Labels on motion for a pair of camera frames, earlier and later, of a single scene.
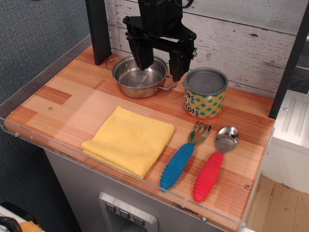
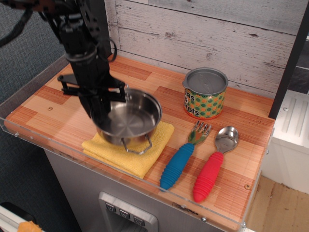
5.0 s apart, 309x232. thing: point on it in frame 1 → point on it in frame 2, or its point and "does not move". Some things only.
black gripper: x=160 y=25 → x=97 y=86
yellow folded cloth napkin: x=128 y=140 does not move
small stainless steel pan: x=134 y=82 → x=132 y=120
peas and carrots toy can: x=205 y=90 does not move
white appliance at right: x=287 y=158 does not move
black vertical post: x=99 y=29 does not move
